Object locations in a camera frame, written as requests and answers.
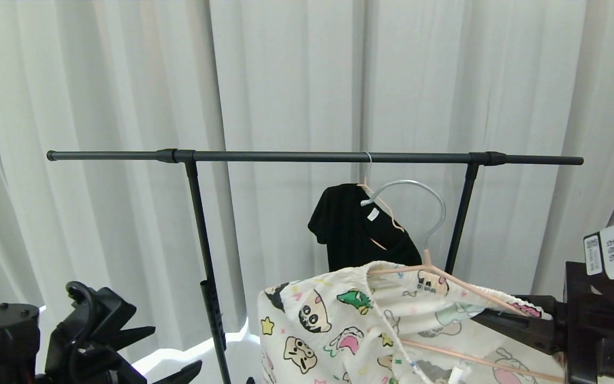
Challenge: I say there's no black cable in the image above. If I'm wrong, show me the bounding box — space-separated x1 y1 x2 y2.
65 281 97 384

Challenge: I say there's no black clothes rack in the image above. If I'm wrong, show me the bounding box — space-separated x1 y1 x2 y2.
46 149 585 384

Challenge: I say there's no white curtain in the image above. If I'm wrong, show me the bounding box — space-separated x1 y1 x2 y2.
0 0 614 363

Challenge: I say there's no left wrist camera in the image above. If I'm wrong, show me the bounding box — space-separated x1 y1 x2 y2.
45 286 138 369

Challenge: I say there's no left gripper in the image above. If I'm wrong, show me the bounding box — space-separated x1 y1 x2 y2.
46 326 203 384

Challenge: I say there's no cream printed garment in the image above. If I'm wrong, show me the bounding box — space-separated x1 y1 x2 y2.
257 261 568 384

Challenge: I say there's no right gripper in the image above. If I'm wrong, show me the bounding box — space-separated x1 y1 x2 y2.
471 261 614 384

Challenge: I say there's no pink clothes hanger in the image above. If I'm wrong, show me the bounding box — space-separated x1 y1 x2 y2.
357 153 407 251
360 180 566 384

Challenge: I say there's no black garment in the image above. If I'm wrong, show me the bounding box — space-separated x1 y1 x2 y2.
308 183 424 273

